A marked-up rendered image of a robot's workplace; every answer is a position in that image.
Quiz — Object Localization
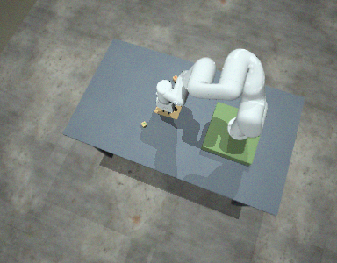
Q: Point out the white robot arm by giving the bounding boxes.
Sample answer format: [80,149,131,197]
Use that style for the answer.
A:
[156,48,268,140]

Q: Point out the beige flat mat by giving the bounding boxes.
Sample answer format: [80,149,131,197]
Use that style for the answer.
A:
[154,106,182,119]

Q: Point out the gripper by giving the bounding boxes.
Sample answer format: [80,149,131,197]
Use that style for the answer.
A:
[156,97,177,114]

